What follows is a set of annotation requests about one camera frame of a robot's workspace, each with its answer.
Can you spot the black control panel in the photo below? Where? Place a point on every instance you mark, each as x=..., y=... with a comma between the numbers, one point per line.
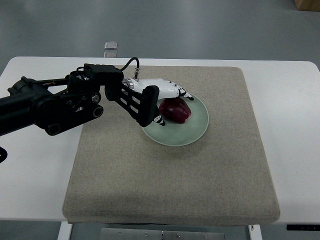
x=303, y=227

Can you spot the white right table leg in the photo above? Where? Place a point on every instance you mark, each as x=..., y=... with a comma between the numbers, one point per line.
x=255, y=232

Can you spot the metal bracket under table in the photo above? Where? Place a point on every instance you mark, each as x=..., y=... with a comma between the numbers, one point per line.
x=145, y=234

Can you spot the white left table leg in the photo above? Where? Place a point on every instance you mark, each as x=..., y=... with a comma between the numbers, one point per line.
x=65, y=231

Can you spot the red apple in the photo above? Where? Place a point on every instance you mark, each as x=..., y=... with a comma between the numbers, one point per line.
x=175, y=110

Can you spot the lower metal floor plate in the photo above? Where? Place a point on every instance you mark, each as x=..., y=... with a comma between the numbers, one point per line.
x=110, y=54

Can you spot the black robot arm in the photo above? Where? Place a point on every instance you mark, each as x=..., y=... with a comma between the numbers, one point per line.
x=58, y=105

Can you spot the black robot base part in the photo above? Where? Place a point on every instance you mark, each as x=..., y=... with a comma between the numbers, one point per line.
x=3, y=154

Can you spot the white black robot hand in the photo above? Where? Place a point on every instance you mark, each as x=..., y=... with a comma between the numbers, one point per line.
x=162, y=88

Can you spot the beige fabric mat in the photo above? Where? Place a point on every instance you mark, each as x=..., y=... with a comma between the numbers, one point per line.
x=121, y=176

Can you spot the white table leg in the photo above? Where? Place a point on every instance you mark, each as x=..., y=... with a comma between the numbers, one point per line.
x=65, y=231
x=255, y=232

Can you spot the light green plate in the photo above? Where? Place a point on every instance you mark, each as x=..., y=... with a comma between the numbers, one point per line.
x=175, y=134

